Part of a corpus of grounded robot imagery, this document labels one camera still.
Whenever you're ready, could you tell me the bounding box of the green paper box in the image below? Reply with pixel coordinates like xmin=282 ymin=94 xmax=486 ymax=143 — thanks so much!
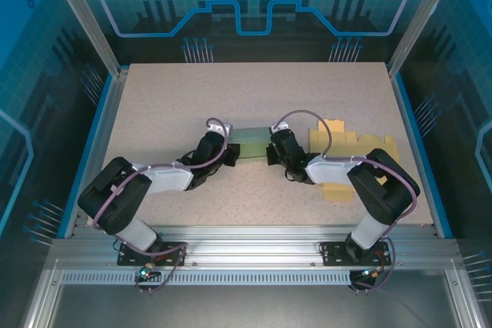
xmin=229 ymin=126 xmax=272 ymax=163

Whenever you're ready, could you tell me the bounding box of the yellow paper box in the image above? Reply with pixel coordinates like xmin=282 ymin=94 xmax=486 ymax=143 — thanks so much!
xmin=308 ymin=118 xmax=401 ymax=203

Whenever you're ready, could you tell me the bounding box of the blue table edge strip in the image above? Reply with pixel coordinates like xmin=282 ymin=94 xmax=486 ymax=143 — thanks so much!
xmin=390 ymin=73 xmax=455 ymax=239

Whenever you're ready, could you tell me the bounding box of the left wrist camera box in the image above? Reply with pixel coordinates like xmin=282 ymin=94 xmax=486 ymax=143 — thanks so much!
xmin=206 ymin=121 xmax=234 ymax=144

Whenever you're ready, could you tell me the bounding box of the aluminium mounting rail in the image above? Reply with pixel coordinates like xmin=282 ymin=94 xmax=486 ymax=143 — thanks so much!
xmin=48 ymin=225 xmax=462 ymax=272

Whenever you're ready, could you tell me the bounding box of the aluminium side rail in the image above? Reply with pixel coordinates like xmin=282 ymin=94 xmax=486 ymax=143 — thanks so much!
xmin=63 ymin=66 xmax=131 ymax=239

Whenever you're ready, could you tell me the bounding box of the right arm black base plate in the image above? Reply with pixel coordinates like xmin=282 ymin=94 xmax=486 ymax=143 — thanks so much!
xmin=319 ymin=241 xmax=392 ymax=267

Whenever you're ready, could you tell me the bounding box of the slotted grey cable duct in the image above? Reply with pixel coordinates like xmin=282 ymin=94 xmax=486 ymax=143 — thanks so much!
xmin=60 ymin=270 xmax=354 ymax=287

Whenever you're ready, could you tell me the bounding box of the cable connector with LED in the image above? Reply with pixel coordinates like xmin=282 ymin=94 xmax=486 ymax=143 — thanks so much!
xmin=351 ymin=266 xmax=385 ymax=281
xmin=133 ymin=261 xmax=161 ymax=282

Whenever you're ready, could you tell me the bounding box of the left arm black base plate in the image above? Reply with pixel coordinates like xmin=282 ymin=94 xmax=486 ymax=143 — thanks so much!
xmin=117 ymin=241 xmax=188 ymax=267

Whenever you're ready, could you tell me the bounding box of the aluminium corner post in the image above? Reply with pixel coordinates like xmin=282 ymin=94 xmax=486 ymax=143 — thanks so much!
xmin=42 ymin=0 xmax=131 ymax=79
xmin=386 ymin=0 xmax=464 ymax=79

